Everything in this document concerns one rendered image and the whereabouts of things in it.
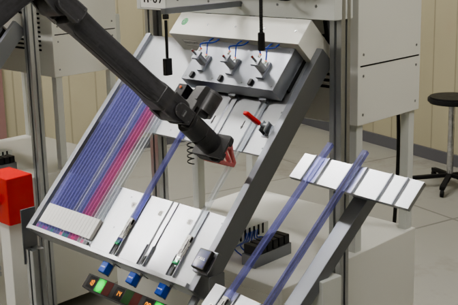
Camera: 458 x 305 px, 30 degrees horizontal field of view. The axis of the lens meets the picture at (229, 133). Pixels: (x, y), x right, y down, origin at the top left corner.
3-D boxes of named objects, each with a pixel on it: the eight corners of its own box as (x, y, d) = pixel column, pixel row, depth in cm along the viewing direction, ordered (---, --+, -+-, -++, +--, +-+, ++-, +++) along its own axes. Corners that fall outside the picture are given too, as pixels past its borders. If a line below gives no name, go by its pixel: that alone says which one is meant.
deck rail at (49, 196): (43, 238, 250) (29, 229, 246) (39, 237, 251) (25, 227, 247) (161, 45, 273) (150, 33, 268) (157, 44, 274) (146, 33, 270)
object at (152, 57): (271, 165, 217) (262, 154, 214) (109, 130, 262) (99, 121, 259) (326, 61, 228) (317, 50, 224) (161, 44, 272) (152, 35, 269)
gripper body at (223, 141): (206, 134, 217) (190, 118, 212) (236, 139, 210) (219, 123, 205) (195, 156, 215) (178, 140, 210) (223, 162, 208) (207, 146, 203)
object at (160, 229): (197, 291, 204) (190, 284, 202) (39, 231, 249) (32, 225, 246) (234, 222, 210) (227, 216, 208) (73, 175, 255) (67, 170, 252)
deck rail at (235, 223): (207, 301, 204) (193, 291, 200) (201, 299, 205) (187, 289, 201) (332, 62, 226) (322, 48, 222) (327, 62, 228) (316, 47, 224)
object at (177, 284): (201, 299, 205) (185, 287, 200) (43, 238, 250) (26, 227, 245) (204, 295, 205) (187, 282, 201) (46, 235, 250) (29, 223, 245)
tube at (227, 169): (178, 266, 208) (176, 264, 207) (174, 265, 209) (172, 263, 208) (270, 97, 224) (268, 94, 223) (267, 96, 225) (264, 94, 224)
